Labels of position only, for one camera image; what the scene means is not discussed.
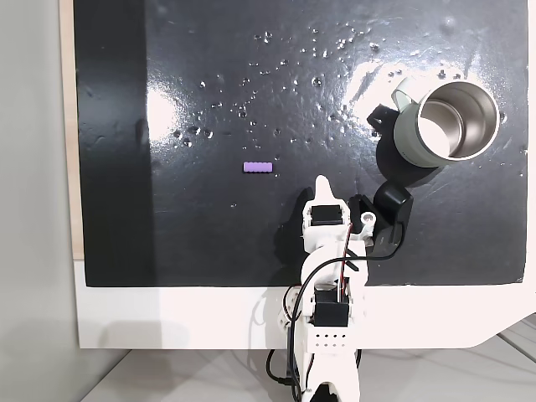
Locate green steel-lined cup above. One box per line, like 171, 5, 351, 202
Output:
391, 76, 502, 169

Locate black table mat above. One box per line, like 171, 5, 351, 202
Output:
72, 0, 528, 289

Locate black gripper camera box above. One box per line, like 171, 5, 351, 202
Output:
349, 183, 415, 257

